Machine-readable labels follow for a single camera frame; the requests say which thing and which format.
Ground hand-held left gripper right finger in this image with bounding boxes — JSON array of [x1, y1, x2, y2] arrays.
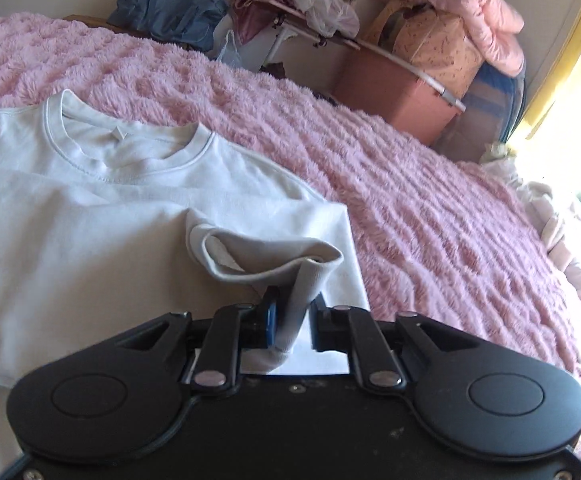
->
[[309, 295, 476, 395]]

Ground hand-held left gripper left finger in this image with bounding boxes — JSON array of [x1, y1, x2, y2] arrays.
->
[[115, 286, 281, 395]]

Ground white printed t-shirt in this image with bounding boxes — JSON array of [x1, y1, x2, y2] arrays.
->
[[0, 89, 371, 480]]

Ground pink fluffy blanket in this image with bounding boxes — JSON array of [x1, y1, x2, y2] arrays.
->
[[0, 12, 581, 461]]

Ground pink plastic storage box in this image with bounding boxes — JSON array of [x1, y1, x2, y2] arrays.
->
[[331, 42, 466, 147]]

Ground white crumpled cloth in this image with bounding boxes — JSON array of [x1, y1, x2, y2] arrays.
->
[[481, 142, 521, 171]]

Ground white ruffled bed sheet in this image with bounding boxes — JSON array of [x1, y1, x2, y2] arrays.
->
[[515, 170, 581, 346]]

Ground small clear plastic bag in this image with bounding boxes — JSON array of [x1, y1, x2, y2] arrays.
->
[[215, 30, 244, 66]]

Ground beige patterned storage bag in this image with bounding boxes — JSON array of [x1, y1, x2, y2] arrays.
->
[[373, 0, 486, 106]]

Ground pink cloth pile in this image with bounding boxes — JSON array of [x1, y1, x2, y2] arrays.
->
[[230, 0, 291, 46]]

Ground blue-grey fabric bag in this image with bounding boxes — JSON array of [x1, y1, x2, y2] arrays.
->
[[106, 0, 231, 53]]

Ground yellow curtain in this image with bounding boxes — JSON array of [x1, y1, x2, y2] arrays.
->
[[513, 0, 581, 156]]

